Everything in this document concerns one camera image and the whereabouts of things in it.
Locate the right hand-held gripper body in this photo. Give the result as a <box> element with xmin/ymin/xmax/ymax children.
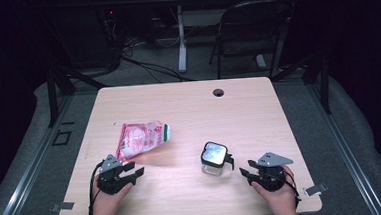
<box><xmin>251</xmin><ymin>149</ymin><xmax>297</xmax><ymax>194</ymax></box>

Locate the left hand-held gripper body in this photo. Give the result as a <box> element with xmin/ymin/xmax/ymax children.
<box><xmin>95</xmin><ymin>152</ymin><xmax>137</xmax><ymax>196</ymax></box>

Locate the pink and white snack bag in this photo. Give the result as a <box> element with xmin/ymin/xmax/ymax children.
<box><xmin>113</xmin><ymin>119</ymin><xmax>174</xmax><ymax>162</ymax></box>

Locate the glass jar with black lid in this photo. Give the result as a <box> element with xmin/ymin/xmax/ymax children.
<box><xmin>199</xmin><ymin>139</ymin><xmax>236</xmax><ymax>178</ymax></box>

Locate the person's right hand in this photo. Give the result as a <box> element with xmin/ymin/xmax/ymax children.
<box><xmin>249</xmin><ymin>165</ymin><xmax>300</xmax><ymax>215</ymax></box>

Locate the person's left hand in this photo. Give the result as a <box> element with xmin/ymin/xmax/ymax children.
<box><xmin>87</xmin><ymin>172</ymin><xmax>136</xmax><ymax>215</ymax></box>

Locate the grey tape strip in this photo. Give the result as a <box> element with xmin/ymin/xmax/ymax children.
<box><xmin>301</xmin><ymin>182</ymin><xmax>329</xmax><ymax>197</ymax></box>
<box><xmin>49</xmin><ymin>201</ymin><xmax>76</xmax><ymax>213</ymax></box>

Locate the black metal stand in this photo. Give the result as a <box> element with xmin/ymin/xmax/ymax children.
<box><xmin>268</xmin><ymin>49</ymin><xmax>333</xmax><ymax>118</ymax></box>
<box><xmin>43</xmin><ymin>62</ymin><xmax>111</xmax><ymax>129</ymax></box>

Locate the dark equipment cabinet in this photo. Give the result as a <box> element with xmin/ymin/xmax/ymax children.
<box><xmin>66</xmin><ymin>4</ymin><xmax>124</xmax><ymax>71</ymax></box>

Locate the black folding chair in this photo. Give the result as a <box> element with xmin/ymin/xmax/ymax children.
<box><xmin>204</xmin><ymin>0</ymin><xmax>299</xmax><ymax>83</ymax></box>

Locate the white background desk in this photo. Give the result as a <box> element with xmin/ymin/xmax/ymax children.
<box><xmin>154</xmin><ymin>0</ymin><xmax>306</xmax><ymax>75</ymax></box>

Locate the left hand-held gripper black cable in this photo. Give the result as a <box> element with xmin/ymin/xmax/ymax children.
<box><xmin>85</xmin><ymin>160</ymin><xmax>108</xmax><ymax>215</ymax></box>

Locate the hand-held gripper black cable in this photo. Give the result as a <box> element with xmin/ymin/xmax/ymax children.
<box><xmin>85</xmin><ymin>160</ymin><xmax>108</xmax><ymax>215</ymax></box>
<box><xmin>281</xmin><ymin>168</ymin><xmax>303</xmax><ymax>210</ymax></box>

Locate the right hand-held gripper black cable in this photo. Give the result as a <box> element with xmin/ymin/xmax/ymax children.
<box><xmin>281</xmin><ymin>168</ymin><xmax>303</xmax><ymax>210</ymax></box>

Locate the aluminium floor rail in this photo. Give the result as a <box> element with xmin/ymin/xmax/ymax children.
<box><xmin>0</xmin><ymin>94</ymin><xmax>83</xmax><ymax>215</ymax></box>
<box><xmin>305</xmin><ymin>75</ymin><xmax>381</xmax><ymax>215</ymax></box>

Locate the long black floor cable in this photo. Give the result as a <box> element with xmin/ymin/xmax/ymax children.
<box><xmin>120</xmin><ymin>50</ymin><xmax>195</xmax><ymax>87</ymax></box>

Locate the tangle of dark cables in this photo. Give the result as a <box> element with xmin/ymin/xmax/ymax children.
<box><xmin>98</xmin><ymin>5</ymin><xmax>151</xmax><ymax>71</ymax></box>

